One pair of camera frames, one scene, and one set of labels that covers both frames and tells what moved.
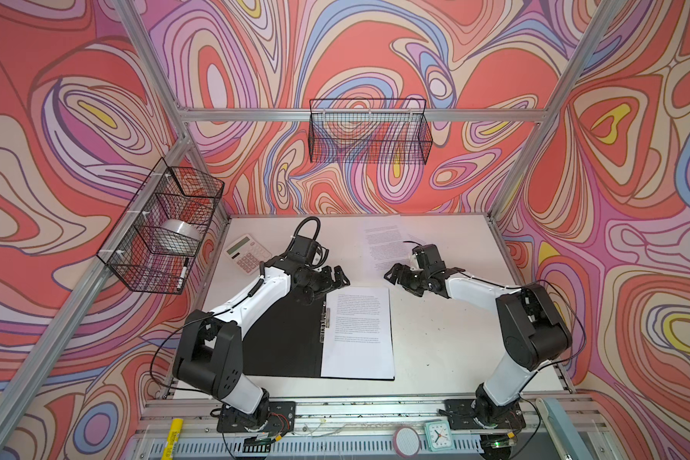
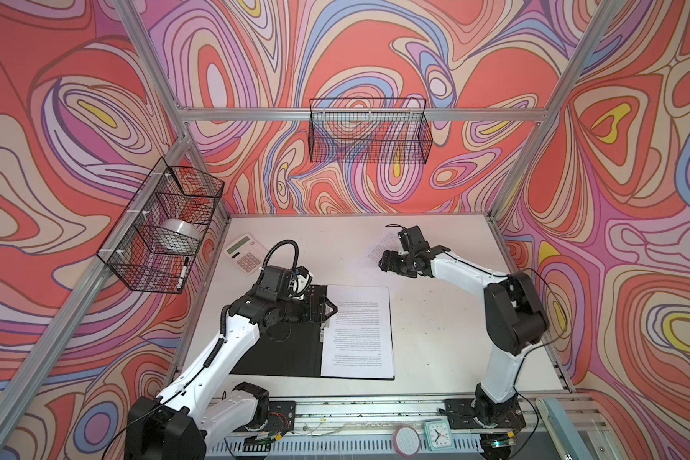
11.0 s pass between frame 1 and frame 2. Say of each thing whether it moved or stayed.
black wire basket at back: stayed
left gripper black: moved
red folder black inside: stayed
